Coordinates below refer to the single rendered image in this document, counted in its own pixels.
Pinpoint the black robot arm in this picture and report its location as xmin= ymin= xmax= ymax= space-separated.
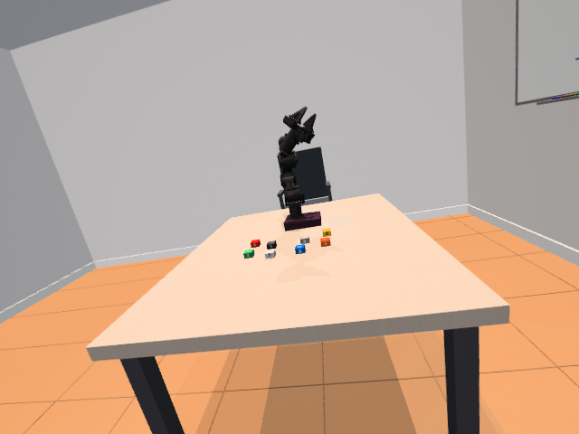
xmin=279 ymin=129 xmax=312 ymax=219

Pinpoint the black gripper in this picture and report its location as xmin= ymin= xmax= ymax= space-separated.
xmin=283 ymin=107 xmax=317 ymax=146

